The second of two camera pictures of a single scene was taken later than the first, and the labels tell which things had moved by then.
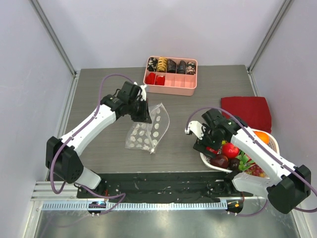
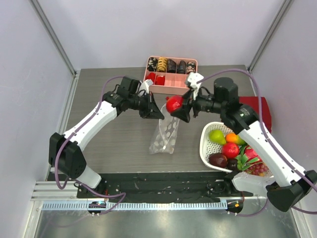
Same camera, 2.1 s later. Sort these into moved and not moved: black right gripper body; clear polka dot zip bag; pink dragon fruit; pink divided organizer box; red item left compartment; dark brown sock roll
Moved: clear polka dot zip bag; black right gripper body
Not moved: pink dragon fruit; pink divided organizer box; red item left compartment; dark brown sock roll
